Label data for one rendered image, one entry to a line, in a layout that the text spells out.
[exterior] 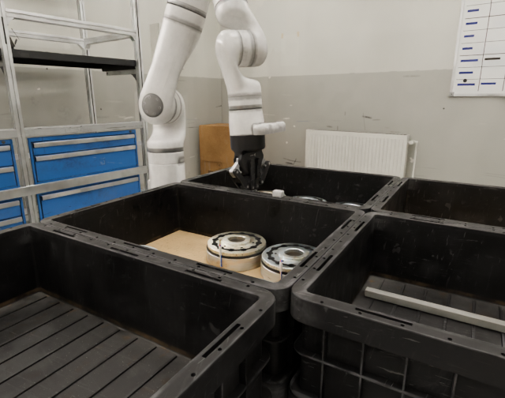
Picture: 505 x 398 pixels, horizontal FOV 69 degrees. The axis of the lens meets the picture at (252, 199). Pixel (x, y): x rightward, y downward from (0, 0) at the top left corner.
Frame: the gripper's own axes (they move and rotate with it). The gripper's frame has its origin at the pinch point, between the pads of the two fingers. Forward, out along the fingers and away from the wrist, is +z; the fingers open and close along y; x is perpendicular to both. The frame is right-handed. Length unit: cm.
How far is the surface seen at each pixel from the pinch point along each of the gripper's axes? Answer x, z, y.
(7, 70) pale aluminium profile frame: -175, -46, -19
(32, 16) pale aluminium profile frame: -175, -74, -37
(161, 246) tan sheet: -4.4, 4.7, 22.3
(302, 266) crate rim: 31.4, -2.9, 30.1
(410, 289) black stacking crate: 37.0, 7.8, 9.5
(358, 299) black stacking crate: 32.2, 7.3, 17.0
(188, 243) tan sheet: -1.6, 4.9, 18.1
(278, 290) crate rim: 32.7, -3.2, 36.5
